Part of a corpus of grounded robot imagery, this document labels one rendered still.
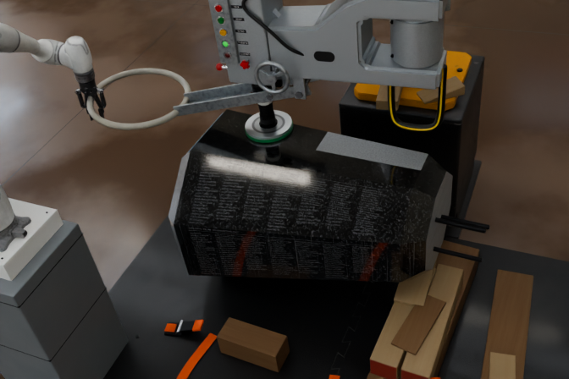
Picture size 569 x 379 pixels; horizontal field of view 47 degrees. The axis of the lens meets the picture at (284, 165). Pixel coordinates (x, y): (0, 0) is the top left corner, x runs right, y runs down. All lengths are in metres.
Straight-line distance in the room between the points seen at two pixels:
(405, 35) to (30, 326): 1.77
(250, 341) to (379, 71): 1.32
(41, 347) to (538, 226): 2.47
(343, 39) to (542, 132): 2.12
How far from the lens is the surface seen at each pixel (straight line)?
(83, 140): 4.74
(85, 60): 3.12
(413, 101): 3.16
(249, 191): 2.79
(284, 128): 2.92
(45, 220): 2.74
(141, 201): 4.05
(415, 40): 2.44
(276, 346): 2.98
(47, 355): 2.88
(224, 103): 2.91
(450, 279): 3.05
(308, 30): 2.51
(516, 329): 3.07
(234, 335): 3.05
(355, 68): 2.54
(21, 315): 2.70
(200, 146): 2.95
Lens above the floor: 2.54
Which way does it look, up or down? 39 degrees down
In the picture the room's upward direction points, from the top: 8 degrees counter-clockwise
